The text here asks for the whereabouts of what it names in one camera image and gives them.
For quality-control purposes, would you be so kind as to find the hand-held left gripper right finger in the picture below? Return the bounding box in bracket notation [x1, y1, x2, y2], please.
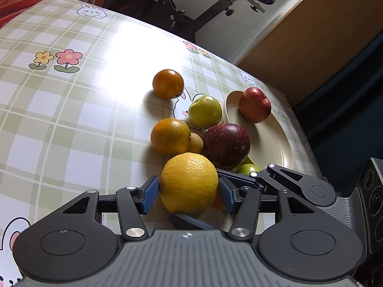
[218, 177, 318, 241]

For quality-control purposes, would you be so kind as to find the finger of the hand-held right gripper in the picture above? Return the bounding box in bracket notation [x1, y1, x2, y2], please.
[169, 212, 220, 231]
[216, 164, 336, 207]

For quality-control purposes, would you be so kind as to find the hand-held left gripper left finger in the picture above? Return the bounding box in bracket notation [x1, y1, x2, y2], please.
[61, 176, 159, 241]

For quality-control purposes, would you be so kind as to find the green apple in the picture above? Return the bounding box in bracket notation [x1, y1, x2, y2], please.
[188, 95, 222, 128]
[235, 164, 262, 174]

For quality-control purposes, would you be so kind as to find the yellow lemon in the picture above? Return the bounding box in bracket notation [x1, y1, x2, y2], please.
[159, 152, 219, 219]

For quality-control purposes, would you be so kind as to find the beige plate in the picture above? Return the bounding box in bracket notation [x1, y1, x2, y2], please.
[223, 90, 294, 174]

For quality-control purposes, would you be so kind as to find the dark purple mangosteen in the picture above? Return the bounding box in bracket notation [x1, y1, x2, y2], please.
[203, 123, 251, 168]

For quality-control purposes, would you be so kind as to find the round orange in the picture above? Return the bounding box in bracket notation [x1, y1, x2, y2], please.
[150, 118, 191, 157]
[152, 69, 184, 99]

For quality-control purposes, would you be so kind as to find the brown longan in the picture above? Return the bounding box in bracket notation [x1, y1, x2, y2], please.
[188, 132, 204, 155]

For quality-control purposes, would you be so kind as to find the dark blue cloth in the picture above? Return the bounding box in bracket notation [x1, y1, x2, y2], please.
[292, 33, 383, 192]

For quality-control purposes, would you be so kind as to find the red apple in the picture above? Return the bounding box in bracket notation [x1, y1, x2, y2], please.
[238, 87, 272, 124]

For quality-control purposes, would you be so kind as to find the green plaid bunny tablecloth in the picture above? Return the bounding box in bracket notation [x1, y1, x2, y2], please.
[0, 0, 324, 287]

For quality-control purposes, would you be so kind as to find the brown wooden board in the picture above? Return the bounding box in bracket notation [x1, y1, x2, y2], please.
[236, 0, 383, 106]

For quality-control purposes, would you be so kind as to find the black exercise bike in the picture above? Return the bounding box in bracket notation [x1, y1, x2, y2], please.
[103, 0, 277, 44]

